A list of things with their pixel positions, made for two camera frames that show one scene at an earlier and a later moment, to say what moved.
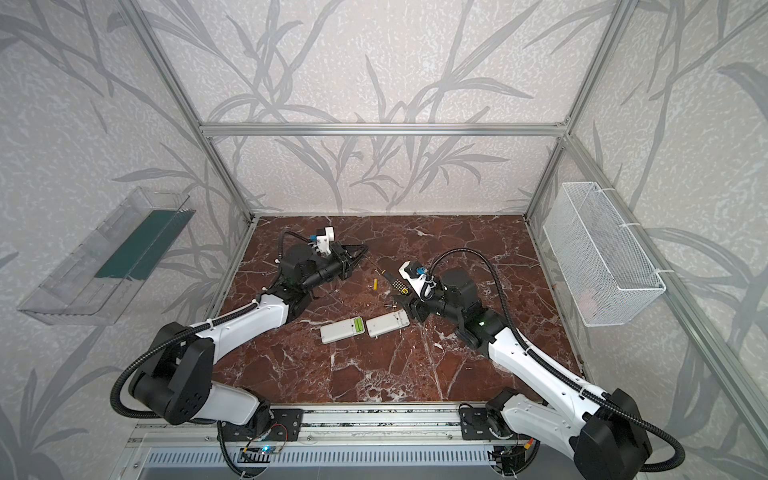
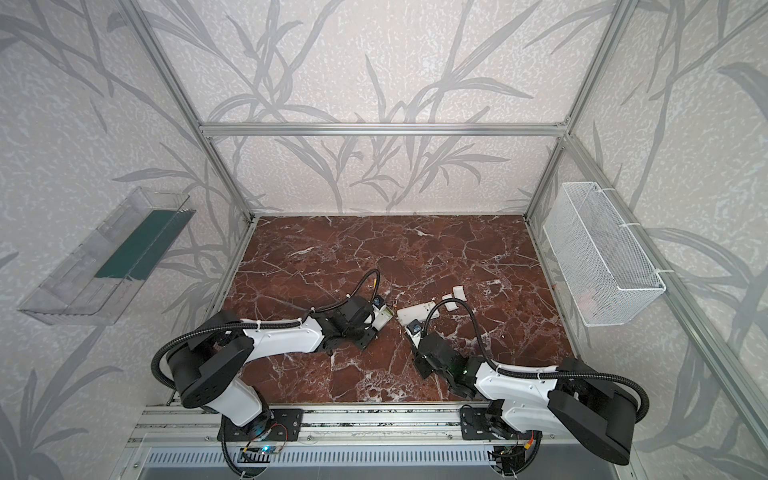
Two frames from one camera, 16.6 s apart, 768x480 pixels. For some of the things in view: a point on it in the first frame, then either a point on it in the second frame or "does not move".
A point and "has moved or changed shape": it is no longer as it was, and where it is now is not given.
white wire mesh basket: x=605 y=275 does not move
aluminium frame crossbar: x=502 y=129 does not move
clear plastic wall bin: x=93 y=283 does not move
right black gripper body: x=417 y=298 -> x=422 y=352
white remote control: x=422 y=284 -> x=413 y=330
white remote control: x=342 y=329 has moved or changed shape
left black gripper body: x=342 y=260 -> x=365 y=327
